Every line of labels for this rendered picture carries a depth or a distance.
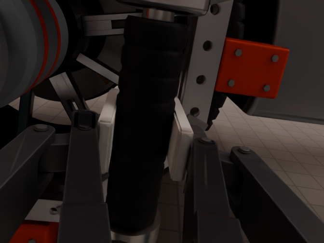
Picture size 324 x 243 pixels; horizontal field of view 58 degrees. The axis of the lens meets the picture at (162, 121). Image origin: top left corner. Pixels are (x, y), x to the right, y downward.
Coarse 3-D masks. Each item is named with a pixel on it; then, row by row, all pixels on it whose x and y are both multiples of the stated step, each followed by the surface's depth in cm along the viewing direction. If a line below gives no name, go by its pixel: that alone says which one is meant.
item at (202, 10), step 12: (120, 0) 15; (132, 0) 15; (144, 0) 15; (156, 0) 15; (168, 0) 15; (180, 0) 15; (192, 0) 15; (204, 0) 15; (180, 12) 15; (192, 12) 15; (204, 12) 15
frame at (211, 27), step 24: (216, 0) 35; (192, 24) 40; (216, 24) 36; (192, 48) 37; (216, 48) 37; (192, 72) 38; (216, 72) 38; (192, 96) 39; (192, 120) 40; (48, 192) 45; (48, 216) 44
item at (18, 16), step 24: (0, 0) 23; (24, 0) 26; (48, 0) 34; (0, 24) 22; (24, 24) 26; (48, 24) 31; (0, 48) 22; (24, 48) 26; (48, 48) 30; (0, 72) 23; (24, 72) 27; (48, 72) 35; (0, 96) 24
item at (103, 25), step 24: (72, 0) 44; (72, 24) 50; (96, 24) 45; (72, 48) 50; (96, 72) 48; (24, 96) 48; (72, 96) 49; (0, 120) 63; (24, 120) 50; (0, 144) 56
